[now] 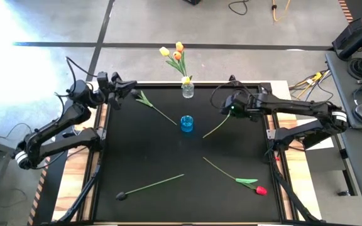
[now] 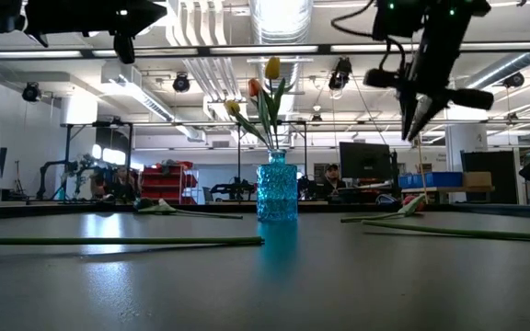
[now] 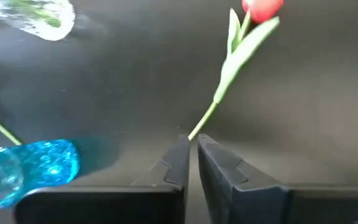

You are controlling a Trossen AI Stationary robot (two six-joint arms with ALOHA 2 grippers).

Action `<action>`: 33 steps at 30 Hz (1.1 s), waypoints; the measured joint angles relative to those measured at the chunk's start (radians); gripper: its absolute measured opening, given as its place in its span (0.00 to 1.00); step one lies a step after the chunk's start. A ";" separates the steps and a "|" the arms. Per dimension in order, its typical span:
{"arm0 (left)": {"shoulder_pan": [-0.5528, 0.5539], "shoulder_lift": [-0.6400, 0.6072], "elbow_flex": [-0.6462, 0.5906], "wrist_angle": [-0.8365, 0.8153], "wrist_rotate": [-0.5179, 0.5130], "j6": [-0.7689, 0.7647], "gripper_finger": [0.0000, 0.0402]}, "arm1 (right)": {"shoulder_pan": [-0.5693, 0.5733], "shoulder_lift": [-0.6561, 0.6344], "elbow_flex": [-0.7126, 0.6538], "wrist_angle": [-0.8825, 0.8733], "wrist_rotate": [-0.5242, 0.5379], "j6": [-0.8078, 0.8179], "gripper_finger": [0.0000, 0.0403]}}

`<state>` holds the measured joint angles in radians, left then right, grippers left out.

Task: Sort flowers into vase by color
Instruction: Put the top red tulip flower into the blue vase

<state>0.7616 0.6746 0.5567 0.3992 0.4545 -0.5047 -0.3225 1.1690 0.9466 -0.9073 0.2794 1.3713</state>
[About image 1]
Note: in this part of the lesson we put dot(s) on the black caster wheel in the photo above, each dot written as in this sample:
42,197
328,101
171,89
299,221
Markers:
344,193

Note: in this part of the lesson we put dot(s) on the black diagonal frame strut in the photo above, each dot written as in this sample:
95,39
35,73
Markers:
83,194
293,194

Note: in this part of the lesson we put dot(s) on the grey side desk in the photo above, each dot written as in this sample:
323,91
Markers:
357,163
341,81

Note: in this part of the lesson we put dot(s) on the red artificial tulip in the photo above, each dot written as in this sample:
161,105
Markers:
215,127
261,190

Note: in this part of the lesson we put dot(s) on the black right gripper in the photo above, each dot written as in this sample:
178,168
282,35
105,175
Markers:
234,105

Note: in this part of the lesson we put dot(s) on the black table clamp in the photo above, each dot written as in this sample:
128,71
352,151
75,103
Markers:
115,76
232,78

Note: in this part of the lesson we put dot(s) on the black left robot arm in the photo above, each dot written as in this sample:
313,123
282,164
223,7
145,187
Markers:
71,114

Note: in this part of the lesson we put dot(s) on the black red case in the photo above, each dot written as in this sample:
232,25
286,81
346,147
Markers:
350,28

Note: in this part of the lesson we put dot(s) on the orange artificial tulip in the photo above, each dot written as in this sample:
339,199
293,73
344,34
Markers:
179,46
177,56

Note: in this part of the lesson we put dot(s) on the black artificial tulip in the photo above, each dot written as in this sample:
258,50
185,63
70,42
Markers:
121,196
134,92

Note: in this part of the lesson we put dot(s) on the thick black bar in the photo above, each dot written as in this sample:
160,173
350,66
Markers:
360,41

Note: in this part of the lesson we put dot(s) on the blue textured glass vase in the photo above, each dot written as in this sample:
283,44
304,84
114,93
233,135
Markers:
186,123

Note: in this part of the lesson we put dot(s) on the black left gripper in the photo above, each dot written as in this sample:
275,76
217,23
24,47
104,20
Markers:
114,97

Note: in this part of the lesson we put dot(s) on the yellow artificial tulip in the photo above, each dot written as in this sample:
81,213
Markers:
164,51
185,80

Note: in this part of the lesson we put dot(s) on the clear glass vase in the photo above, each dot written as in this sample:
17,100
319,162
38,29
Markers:
188,91

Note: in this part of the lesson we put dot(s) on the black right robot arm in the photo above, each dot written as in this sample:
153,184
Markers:
294,108

